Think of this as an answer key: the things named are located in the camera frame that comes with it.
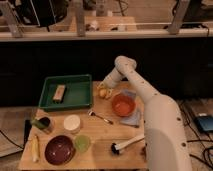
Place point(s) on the wooden block with sponge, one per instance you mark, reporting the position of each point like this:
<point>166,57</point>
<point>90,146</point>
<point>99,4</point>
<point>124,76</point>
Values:
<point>59,93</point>

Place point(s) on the light green cup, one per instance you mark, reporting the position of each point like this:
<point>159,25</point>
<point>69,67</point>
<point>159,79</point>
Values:
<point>82,143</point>

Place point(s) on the blue device on floor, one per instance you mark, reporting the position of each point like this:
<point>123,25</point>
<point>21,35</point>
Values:
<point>204,123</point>

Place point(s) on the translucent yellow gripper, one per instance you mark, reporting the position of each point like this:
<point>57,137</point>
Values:
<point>103,86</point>

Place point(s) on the blue grey cloth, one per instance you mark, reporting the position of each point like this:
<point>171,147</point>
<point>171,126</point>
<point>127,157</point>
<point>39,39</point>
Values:
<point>135,118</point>

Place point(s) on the dark maroon bowl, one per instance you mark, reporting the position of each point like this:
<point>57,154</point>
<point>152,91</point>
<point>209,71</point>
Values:
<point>59,150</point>

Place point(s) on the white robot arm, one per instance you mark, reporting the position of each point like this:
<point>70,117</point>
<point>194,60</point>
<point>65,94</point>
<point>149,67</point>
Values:
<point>165,138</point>

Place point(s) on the black white brush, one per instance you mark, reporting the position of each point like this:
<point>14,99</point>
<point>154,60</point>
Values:
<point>116,148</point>

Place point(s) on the green plastic tray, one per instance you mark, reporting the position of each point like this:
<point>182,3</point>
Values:
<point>78,93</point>

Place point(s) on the yellow red apple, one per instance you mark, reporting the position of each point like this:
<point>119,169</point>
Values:
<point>103,93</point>

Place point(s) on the metal frame rail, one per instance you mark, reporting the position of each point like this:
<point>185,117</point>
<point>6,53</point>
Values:
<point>48,20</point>

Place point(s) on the red orange bowl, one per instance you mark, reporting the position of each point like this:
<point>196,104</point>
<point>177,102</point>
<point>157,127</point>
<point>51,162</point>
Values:
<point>123,105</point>

